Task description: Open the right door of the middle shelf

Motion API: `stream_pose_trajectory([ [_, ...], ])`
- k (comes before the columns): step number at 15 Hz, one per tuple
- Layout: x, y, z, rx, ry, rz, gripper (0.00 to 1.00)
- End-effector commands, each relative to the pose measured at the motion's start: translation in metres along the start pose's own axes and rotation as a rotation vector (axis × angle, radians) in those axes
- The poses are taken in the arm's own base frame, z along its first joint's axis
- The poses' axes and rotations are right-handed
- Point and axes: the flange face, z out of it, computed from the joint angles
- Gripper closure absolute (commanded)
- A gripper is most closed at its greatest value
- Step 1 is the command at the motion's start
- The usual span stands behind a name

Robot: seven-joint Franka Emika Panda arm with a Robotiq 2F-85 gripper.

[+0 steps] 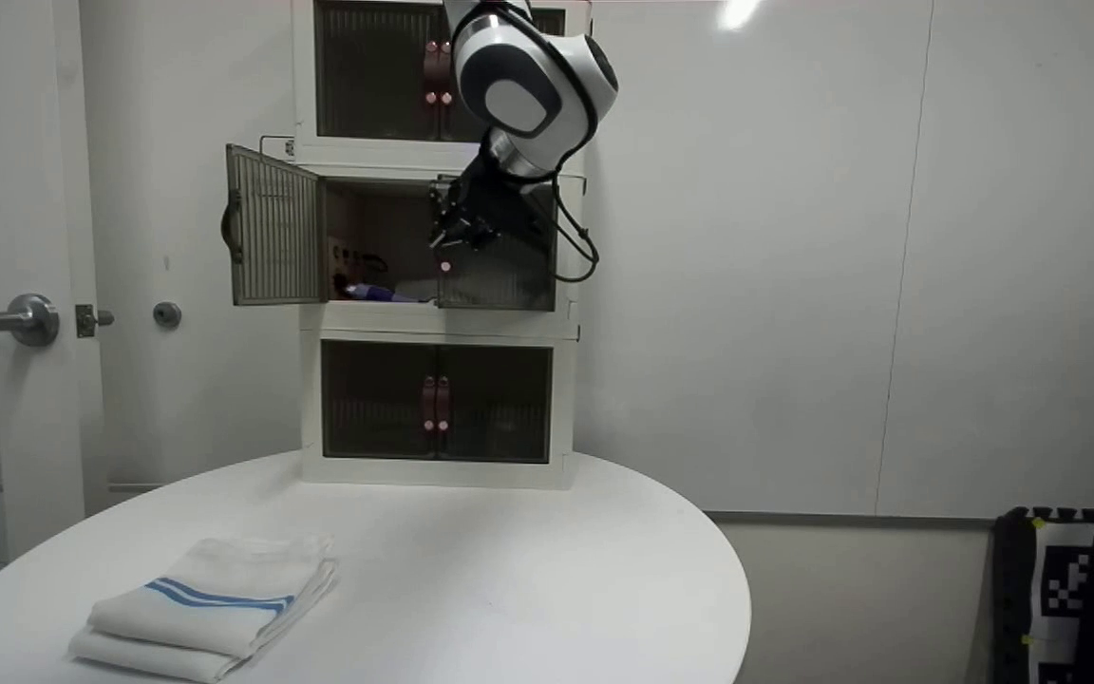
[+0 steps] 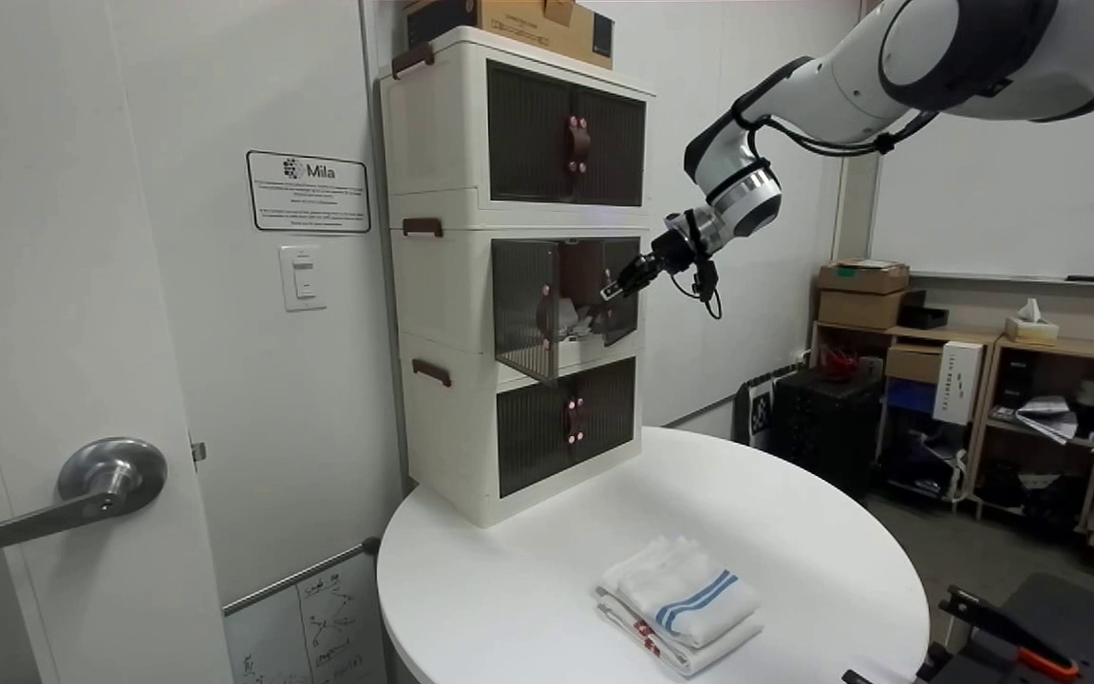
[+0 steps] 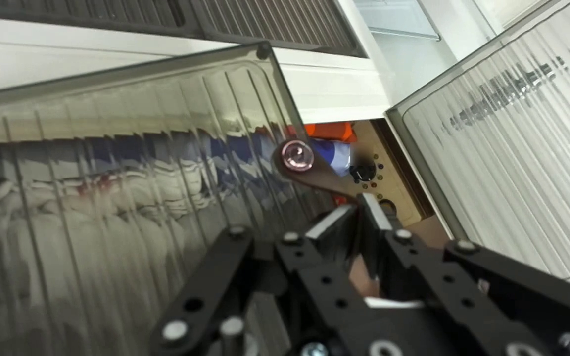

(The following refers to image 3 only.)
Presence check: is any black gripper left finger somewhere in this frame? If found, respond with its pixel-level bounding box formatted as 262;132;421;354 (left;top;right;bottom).
148;204;367;356

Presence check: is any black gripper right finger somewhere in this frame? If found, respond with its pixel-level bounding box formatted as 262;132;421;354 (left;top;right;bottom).
359;190;570;356

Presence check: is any clear ribbed plastic bin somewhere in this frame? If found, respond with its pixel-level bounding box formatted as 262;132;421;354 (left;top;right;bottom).
0;39;340;356

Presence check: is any smoky translucent cabinet door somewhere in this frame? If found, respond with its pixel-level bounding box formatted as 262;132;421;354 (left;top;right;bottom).
0;0;367;59

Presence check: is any brown perforated board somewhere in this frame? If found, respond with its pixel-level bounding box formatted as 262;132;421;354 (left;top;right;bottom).
346;119;452;249

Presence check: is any blue and white tube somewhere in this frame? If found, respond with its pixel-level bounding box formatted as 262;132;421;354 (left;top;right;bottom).
306;138;357;178

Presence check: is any orange item in cabinet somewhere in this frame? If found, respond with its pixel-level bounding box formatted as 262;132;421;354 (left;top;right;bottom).
300;121;355;142

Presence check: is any white three-tier storage cabinet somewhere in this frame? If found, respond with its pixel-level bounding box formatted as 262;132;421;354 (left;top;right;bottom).
0;0;470;127

